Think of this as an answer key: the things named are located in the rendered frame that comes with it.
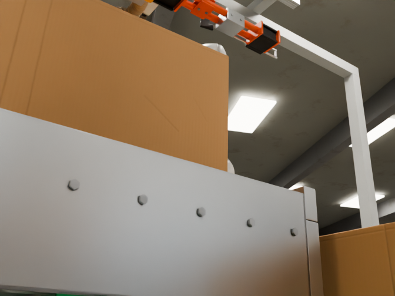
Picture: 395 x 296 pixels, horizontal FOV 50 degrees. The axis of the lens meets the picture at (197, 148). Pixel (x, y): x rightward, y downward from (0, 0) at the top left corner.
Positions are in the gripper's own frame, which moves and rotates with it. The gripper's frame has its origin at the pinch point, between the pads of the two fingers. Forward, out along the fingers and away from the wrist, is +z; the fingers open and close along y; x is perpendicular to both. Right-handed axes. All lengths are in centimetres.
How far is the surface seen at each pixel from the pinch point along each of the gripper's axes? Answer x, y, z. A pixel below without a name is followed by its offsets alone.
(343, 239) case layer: -16, 73, 51
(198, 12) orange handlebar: -8.8, 0.9, 12.9
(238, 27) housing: -21.8, 2.4, 16.3
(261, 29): -29.5, 0.7, 18.4
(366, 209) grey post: -318, -24, -142
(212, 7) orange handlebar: -11.0, 0.9, 17.0
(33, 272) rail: 35, 83, 50
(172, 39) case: 11.2, 33.0, 33.9
